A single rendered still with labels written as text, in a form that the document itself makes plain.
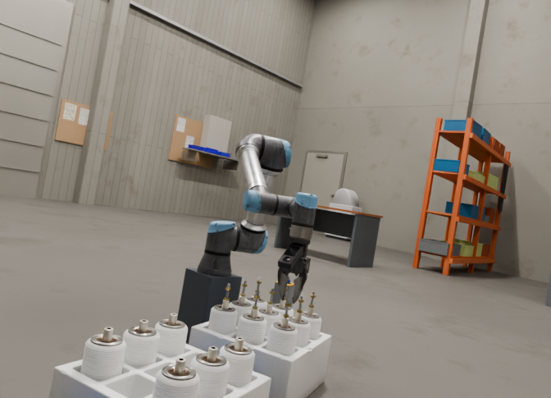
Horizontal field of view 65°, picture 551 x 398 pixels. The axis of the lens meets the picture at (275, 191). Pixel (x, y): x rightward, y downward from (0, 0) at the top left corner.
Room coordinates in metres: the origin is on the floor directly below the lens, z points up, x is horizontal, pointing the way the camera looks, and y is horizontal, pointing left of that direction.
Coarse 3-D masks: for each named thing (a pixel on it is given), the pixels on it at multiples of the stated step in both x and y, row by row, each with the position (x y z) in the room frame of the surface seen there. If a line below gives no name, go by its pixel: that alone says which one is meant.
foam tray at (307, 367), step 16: (192, 336) 1.52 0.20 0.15; (208, 336) 1.49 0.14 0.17; (224, 336) 1.48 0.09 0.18; (320, 336) 1.70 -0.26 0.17; (256, 352) 1.41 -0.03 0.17; (272, 352) 1.41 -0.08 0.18; (304, 352) 1.46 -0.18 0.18; (320, 352) 1.60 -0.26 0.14; (256, 368) 1.41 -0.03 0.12; (272, 368) 1.38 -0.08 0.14; (288, 368) 1.36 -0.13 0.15; (304, 368) 1.47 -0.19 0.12; (320, 368) 1.63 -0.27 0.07; (272, 384) 1.38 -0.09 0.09; (288, 384) 1.36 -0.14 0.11; (304, 384) 1.49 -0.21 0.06; (320, 384) 1.66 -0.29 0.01
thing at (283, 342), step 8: (272, 328) 1.43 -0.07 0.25; (272, 336) 1.42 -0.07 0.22; (280, 336) 1.41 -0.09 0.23; (288, 336) 1.41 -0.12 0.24; (296, 336) 1.44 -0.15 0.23; (272, 344) 1.42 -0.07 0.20; (280, 344) 1.41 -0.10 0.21; (288, 344) 1.42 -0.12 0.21; (280, 352) 1.41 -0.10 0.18; (288, 352) 1.42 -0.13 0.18
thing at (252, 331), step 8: (240, 320) 1.49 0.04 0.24; (248, 320) 1.47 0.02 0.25; (264, 320) 1.50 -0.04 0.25; (240, 328) 1.48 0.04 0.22; (248, 328) 1.46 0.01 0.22; (256, 328) 1.47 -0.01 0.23; (264, 328) 1.49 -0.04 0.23; (240, 336) 1.47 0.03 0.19; (248, 336) 1.46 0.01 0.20; (256, 336) 1.47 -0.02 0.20; (256, 344) 1.47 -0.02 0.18
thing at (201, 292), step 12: (192, 276) 1.90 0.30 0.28; (204, 276) 1.85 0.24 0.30; (192, 288) 1.89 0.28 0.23; (204, 288) 1.84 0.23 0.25; (216, 288) 1.85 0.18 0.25; (180, 300) 1.94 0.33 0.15; (192, 300) 1.88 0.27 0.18; (204, 300) 1.83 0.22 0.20; (216, 300) 1.86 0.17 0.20; (180, 312) 1.93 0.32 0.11; (192, 312) 1.87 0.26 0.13; (204, 312) 1.82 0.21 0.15; (192, 324) 1.86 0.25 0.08
